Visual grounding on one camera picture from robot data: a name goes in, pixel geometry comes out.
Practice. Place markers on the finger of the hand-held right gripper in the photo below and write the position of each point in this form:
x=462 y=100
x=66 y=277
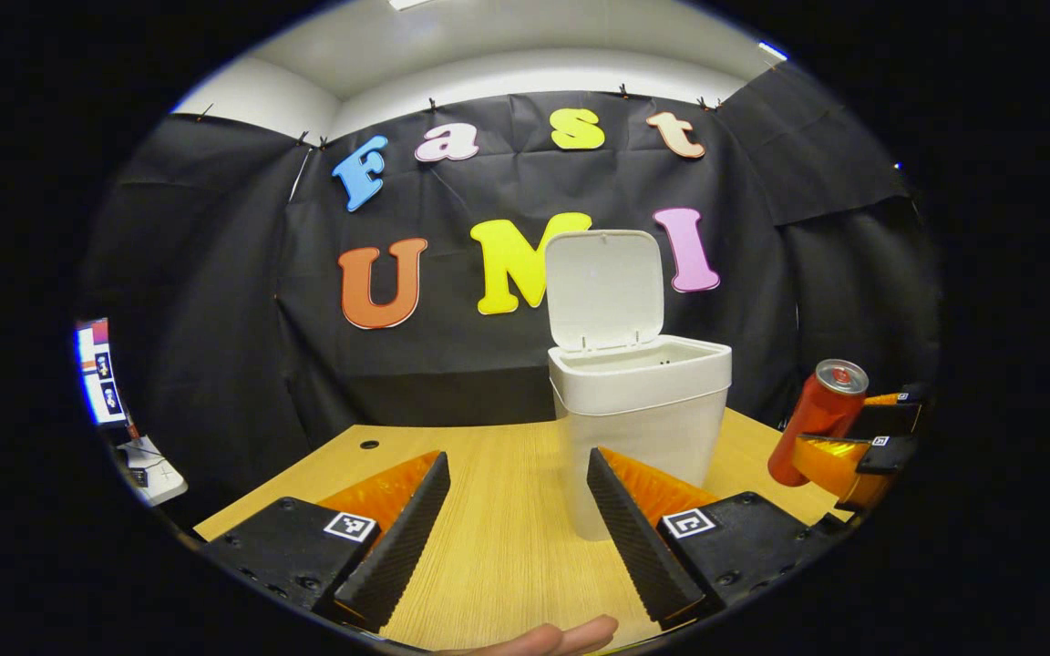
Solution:
x=890 y=456
x=890 y=419

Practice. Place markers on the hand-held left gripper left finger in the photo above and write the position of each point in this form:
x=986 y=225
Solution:
x=402 y=547

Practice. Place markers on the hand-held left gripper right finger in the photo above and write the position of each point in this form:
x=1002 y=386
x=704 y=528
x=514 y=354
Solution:
x=634 y=547

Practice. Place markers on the red pop can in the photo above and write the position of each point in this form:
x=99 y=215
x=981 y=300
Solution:
x=817 y=410

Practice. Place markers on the white desktop garbage bin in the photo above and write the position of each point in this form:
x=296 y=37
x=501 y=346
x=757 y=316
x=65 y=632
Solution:
x=643 y=392

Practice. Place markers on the wooden desktop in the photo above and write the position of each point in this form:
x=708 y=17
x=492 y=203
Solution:
x=488 y=474

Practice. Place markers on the black backdrop cloth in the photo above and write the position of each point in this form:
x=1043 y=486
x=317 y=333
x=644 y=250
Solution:
x=397 y=364

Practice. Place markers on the white side table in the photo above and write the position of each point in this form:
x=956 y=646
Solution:
x=156 y=474

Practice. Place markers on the display screen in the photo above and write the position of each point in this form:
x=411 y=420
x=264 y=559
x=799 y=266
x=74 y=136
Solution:
x=98 y=374

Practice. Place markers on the ceiling light panel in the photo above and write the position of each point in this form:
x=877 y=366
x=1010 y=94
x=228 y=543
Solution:
x=409 y=4

